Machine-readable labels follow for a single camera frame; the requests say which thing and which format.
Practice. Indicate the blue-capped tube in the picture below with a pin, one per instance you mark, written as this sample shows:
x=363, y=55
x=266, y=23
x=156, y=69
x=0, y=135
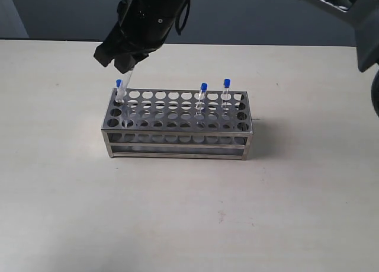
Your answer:
x=201, y=98
x=125, y=88
x=119, y=97
x=225, y=94

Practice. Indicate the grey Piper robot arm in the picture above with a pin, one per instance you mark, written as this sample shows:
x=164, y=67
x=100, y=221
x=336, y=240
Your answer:
x=362, y=16

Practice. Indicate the stainless steel test tube rack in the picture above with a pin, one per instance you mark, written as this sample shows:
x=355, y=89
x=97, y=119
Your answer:
x=168, y=123

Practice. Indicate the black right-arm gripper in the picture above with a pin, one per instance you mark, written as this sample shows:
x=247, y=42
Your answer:
x=142, y=27

